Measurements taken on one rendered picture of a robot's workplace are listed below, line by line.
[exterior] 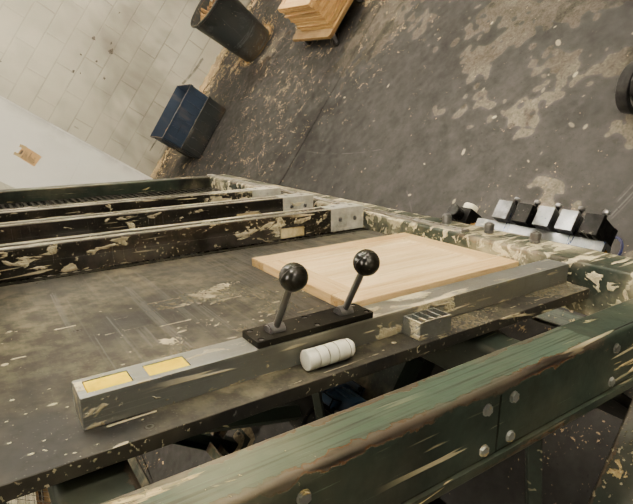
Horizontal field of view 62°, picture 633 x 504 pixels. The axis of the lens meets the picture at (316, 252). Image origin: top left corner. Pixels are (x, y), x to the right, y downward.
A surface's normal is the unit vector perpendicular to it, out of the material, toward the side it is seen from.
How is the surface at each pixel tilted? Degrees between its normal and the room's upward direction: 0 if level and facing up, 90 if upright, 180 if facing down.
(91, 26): 90
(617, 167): 0
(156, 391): 90
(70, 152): 90
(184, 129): 90
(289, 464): 57
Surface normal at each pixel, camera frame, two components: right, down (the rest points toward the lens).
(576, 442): -0.70, -0.40
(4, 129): 0.52, 0.29
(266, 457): 0.00, -0.97
